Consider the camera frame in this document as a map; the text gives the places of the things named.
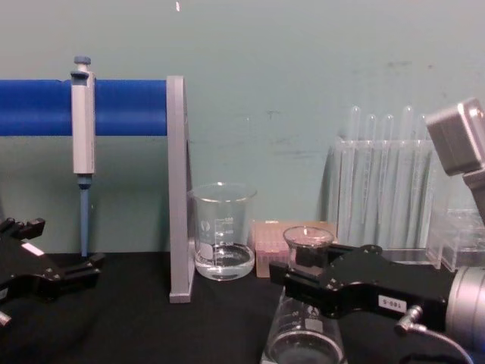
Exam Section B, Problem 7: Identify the clear plastic case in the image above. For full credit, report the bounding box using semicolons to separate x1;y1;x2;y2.
425;206;485;272

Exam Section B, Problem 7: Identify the clear glass test tube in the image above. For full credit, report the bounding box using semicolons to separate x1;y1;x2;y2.
418;112;432;227
349;105;364;227
381;112;396;227
402;105;416;227
365;112;378;227

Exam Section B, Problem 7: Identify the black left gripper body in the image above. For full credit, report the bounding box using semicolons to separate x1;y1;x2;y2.
0;231;102;304

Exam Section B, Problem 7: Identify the glass beaker with water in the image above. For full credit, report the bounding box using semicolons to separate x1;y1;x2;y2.
187;182;258;282

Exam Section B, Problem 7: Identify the black table cloth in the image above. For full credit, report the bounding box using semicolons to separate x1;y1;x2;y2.
0;249;485;364

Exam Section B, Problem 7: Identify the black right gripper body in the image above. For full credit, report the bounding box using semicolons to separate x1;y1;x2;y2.
321;248;456;333

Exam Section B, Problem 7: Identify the clear acrylic test tube rack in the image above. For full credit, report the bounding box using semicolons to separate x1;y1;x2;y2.
327;137;452;267

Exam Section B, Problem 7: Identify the grey and blue pipette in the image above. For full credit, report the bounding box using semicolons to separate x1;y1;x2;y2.
70;55;97;257

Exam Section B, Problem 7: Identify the pink pipette tip box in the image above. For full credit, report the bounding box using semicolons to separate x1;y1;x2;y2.
249;219;339;280

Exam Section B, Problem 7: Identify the pipette stand with blue bar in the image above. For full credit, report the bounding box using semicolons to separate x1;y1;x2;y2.
0;74;196;306

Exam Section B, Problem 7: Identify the dark cable with silver plug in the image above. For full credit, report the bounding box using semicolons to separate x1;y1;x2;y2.
394;304;475;364

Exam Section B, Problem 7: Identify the glass conical flask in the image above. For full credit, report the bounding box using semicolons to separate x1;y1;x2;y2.
260;225;345;364

